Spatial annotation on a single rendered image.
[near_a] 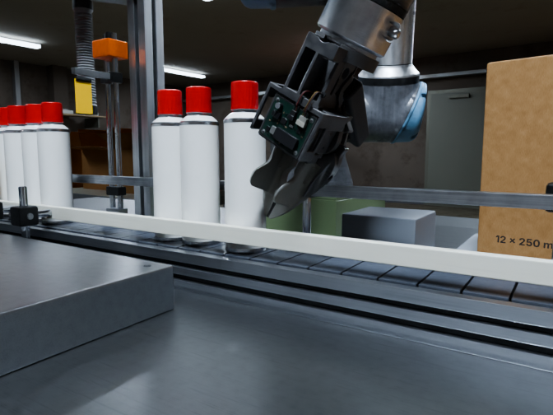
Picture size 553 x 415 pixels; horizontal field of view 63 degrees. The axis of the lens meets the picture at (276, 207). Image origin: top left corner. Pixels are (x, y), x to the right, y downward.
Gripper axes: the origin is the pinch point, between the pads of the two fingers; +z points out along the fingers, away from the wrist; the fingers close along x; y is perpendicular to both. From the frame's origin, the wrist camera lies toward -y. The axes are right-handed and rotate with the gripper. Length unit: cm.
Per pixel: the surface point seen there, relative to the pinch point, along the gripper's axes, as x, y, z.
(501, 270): 23.6, 4.9, -10.1
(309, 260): 7.7, 1.9, 1.9
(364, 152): -297, -863, 164
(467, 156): -113, -844, 66
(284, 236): 4.8, 4.9, 0.0
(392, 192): 10.5, -2.7, -8.7
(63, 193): -36.6, 1.1, 21.4
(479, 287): 23.1, 2.7, -7.0
